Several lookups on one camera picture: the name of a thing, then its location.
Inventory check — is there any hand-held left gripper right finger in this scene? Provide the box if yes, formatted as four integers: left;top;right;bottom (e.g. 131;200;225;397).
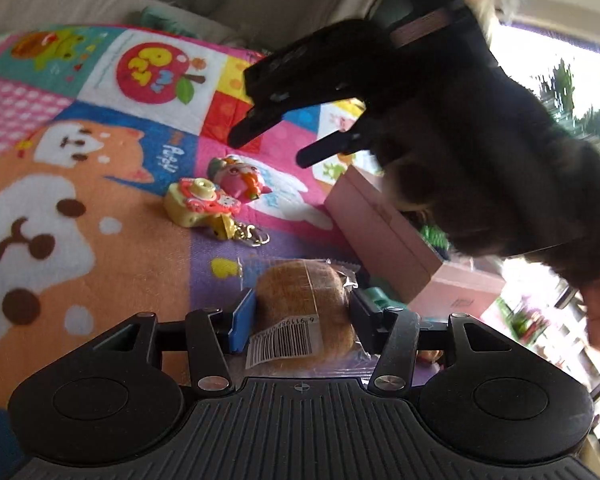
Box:
349;287;514;395

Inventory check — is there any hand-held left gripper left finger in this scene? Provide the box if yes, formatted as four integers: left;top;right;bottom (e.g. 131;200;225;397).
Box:
87;287;258;394

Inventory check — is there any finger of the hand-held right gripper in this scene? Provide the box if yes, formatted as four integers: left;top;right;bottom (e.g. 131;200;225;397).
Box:
228;19;397;150
296;127;376;169

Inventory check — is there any packaged brown bread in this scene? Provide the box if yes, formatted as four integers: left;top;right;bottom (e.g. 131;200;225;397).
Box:
237;257;376;378

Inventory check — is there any pink cardboard box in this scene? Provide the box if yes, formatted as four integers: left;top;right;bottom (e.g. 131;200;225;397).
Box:
324;165;506;318

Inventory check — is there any pink toy figure keychain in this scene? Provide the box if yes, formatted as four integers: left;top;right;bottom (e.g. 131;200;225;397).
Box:
207;155;276;203

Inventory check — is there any yellow toy camera keychain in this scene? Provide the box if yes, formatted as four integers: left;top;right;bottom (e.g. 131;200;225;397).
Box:
163;177;271;248

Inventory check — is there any crocheted doll with brown hair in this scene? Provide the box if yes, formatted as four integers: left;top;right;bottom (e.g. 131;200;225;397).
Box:
370;60;600;291

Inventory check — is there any teal plastic toy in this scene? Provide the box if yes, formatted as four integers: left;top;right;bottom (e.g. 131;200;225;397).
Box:
365;287;406;311

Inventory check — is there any teal cloth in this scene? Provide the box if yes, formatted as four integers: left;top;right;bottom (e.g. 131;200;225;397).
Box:
140;7;181;28

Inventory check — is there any colourful printed blanket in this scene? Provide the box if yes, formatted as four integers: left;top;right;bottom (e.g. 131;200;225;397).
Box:
0;24;441;480

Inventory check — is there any beige padded bumper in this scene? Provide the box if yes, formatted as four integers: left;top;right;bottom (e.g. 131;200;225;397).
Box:
0;0;241;46

